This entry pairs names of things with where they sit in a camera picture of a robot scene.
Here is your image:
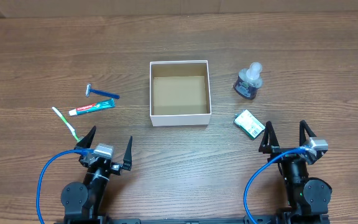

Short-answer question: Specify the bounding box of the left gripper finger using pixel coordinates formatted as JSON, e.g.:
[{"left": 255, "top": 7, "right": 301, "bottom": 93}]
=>
[
  {"left": 122, "top": 136, "right": 133, "bottom": 170},
  {"left": 75, "top": 126, "right": 96, "bottom": 149}
]

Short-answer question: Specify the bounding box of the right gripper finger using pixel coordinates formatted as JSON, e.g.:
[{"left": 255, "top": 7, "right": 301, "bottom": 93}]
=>
[
  {"left": 259, "top": 121, "right": 280, "bottom": 152},
  {"left": 299, "top": 120, "right": 316, "bottom": 146}
]

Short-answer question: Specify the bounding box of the green white toothbrush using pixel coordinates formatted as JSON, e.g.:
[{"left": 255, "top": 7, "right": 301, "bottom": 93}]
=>
[{"left": 52, "top": 106, "right": 80, "bottom": 142}]

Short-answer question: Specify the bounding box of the green white soap bar package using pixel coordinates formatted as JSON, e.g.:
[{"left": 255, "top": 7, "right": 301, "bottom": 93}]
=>
[{"left": 234, "top": 110, "right": 265, "bottom": 139}]

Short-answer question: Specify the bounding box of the green red toothpaste tube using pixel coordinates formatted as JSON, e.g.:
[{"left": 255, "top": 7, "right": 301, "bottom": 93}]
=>
[{"left": 69, "top": 98, "right": 116, "bottom": 116}]

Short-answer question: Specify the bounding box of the dark blue pump bottle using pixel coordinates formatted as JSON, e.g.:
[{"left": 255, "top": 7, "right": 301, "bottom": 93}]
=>
[{"left": 233, "top": 62, "right": 263, "bottom": 100}]

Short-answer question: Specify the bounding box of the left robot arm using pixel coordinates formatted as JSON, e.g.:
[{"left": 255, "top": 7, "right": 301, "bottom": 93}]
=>
[{"left": 61, "top": 127, "right": 133, "bottom": 224}]

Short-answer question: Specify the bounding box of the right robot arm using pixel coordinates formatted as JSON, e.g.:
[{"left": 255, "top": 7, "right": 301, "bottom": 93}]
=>
[{"left": 259, "top": 120, "right": 332, "bottom": 224}]

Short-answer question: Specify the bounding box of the blue disposable razor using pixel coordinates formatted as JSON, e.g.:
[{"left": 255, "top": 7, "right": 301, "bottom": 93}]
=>
[{"left": 85, "top": 83, "right": 120, "bottom": 99}]

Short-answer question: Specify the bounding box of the white cardboard box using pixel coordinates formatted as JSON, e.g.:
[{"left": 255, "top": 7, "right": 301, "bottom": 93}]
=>
[{"left": 149, "top": 60, "right": 212, "bottom": 127}]

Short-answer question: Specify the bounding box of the left blue cable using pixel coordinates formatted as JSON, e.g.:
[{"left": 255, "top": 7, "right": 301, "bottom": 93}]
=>
[{"left": 35, "top": 148, "right": 94, "bottom": 224}]

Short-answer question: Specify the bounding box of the blue cable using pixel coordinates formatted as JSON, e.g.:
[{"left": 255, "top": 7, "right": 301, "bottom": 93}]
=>
[
  {"left": 35, "top": 148, "right": 94, "bottom": 224},
  {"left": 243, "top": 146, "right": 307, "bottom": 224}
]

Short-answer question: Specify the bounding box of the right blue cable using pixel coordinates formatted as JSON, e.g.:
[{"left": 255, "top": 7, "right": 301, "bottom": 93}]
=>
[{"left": 243, "top": 146, "right": 307, "bottom": 224}]

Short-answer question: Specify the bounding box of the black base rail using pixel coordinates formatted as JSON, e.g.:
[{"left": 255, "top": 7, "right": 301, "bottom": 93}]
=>
[{"left": 54, "top": 214, "right": 331, "bottom": 224}]

